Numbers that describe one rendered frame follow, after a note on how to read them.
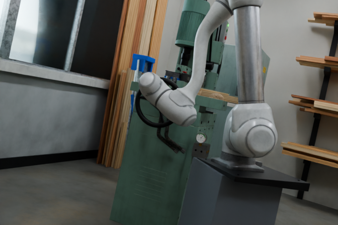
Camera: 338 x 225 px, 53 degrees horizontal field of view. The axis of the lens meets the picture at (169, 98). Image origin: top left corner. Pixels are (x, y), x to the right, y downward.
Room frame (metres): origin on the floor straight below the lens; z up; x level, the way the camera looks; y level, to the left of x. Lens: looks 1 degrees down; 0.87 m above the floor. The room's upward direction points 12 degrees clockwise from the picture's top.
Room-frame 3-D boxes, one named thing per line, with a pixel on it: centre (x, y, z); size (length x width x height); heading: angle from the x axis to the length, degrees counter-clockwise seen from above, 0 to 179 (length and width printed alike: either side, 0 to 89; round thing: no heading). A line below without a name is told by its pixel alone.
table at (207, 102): (2.16, -0.04, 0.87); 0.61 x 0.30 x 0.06; 73
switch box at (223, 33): (2.53, -0.28, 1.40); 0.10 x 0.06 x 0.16; 163
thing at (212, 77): (2.40, -0.25, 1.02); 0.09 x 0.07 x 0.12; 73
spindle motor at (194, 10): (2.27, -0.05, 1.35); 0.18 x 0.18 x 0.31
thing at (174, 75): (2.07, -0.02, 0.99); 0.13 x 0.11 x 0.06; 73
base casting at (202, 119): (2.39, -0.09, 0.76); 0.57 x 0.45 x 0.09; 163
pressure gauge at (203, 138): (1.99, -0.23, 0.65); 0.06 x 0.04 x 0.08; 73
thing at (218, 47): (2.43, -0.26, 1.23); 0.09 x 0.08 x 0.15; 163
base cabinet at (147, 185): (2.38, -0.08, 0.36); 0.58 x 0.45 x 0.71; 163
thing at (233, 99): (2.24, -0.16, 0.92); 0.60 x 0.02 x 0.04; 73
